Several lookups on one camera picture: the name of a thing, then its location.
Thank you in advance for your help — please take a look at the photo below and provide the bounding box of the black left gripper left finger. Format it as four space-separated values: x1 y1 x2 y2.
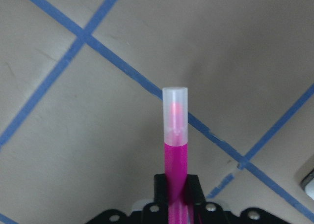
143 174 168 213

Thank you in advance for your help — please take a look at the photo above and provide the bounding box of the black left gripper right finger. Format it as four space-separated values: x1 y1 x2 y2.
184 174 222 213

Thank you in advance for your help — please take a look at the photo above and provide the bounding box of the pink highlighter pen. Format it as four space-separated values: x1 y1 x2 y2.
162 87 188 224

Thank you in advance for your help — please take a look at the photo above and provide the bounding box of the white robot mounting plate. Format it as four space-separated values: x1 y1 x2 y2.
293 157 314 200

